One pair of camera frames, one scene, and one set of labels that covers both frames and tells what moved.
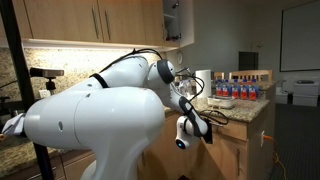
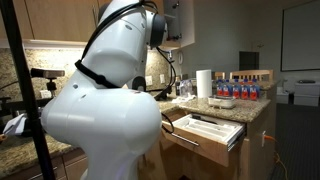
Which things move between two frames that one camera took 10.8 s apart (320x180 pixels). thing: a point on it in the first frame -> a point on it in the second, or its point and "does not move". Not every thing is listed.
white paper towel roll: x=205 y=75 does not move
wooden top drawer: x=235 y=129 -> x=197 y=146
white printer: x=305 y=93 does not move
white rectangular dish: x=221 y=101 does not move
